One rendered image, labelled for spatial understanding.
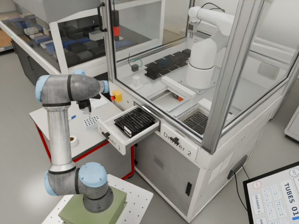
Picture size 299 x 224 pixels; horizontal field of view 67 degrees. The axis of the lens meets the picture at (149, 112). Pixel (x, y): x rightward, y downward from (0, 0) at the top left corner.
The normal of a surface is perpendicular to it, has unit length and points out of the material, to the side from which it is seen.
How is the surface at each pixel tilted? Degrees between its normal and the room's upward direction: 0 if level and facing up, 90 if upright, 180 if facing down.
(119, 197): 1
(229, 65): 90
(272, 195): 50
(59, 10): 90
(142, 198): 0
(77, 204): 1
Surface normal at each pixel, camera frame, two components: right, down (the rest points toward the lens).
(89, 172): 0.15, -0.77
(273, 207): -0.74, -0.59
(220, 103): -0.74, 0.42
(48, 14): 0.67, 0.49
